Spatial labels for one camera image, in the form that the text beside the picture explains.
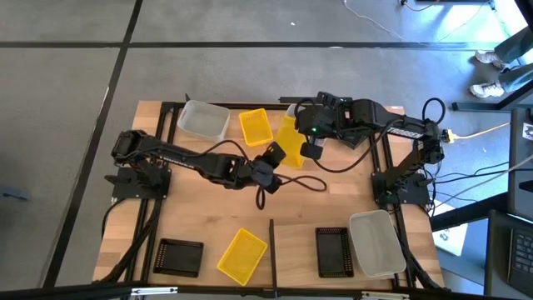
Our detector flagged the black mounting bar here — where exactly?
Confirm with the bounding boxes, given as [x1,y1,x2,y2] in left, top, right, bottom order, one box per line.
[277,94,320,106]

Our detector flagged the black desk base bar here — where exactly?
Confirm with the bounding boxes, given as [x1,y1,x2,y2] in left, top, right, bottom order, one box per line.
[451,78,533,113]

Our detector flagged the silver beam bracket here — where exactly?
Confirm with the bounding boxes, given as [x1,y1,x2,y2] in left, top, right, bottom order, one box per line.
[360,290,410,300]
[130,286,179,298]

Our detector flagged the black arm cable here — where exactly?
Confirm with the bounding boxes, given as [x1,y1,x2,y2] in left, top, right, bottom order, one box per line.
[254,173,328,212]
[311,118,404,174]

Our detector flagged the person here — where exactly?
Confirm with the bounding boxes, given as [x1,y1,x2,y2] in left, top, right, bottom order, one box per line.
[469,25,533,99]

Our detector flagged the white printed sheet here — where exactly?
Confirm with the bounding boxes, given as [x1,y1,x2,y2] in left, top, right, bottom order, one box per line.
[431,201,471,257]

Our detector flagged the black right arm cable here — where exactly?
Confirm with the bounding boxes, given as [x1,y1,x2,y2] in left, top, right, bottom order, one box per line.
[311,118,404,174]

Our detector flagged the person's white shoe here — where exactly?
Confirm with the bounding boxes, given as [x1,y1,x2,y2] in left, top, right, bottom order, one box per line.
[469,81,506,99]
[474,49,507,70]

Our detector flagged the grey computer case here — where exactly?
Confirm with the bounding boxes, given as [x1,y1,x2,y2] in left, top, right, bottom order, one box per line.
[506,107,533,224]

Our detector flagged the black laptop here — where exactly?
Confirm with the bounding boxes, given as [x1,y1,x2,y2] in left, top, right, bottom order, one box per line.
[484,209,533,299]

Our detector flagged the black rig beam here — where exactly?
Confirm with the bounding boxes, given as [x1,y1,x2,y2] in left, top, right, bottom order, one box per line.
[0,282,533,300]

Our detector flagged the black floor cables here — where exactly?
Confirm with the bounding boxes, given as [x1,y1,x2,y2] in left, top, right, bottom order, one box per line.
[432,161,511,185]

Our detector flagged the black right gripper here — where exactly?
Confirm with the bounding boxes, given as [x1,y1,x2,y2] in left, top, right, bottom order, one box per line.
[293,91,337,163]

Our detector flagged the white floor cable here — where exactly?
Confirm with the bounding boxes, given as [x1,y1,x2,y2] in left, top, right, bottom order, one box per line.
[341,0,406,42]

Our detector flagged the black floor cable with plug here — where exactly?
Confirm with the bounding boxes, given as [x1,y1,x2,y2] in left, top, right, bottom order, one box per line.
[398,0,443,13]

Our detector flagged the black slotted plastic basket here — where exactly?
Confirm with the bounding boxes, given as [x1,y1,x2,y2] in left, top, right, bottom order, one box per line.
[314,226,356,279]
[337,132,376,150]
[152,237,205,279]

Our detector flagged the yellow power cable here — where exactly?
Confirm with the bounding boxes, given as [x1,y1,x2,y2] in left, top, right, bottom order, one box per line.
[441,122,511,145]

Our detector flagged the black cable bundle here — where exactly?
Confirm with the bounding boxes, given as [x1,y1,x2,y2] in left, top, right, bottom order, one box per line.
[98,198,164,285]
[391,206,445,291]

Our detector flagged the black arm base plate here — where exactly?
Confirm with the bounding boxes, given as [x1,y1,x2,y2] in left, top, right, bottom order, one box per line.
[103,165,172,200]
[371,170,433,206]

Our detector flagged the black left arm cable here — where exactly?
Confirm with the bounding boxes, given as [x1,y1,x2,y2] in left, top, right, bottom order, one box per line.
[254,173,328,212]

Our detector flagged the yellow slotted plastic basket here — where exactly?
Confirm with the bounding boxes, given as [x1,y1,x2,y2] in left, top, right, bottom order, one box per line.
[276,115,308,170]
[217,227,269,288]
[238,107,275,148]

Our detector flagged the grey cable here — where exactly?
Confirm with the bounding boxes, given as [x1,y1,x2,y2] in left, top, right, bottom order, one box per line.
[432,156,533,208]

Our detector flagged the black slanted desk leg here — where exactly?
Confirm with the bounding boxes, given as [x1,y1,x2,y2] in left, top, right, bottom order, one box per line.
[430,192,510,233]

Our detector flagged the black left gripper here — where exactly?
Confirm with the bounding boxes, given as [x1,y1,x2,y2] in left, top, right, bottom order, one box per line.
[249,140,288,196]

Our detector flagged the black aluminium table frame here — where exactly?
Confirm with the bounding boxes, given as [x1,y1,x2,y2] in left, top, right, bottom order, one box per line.
[139,101,417,289]

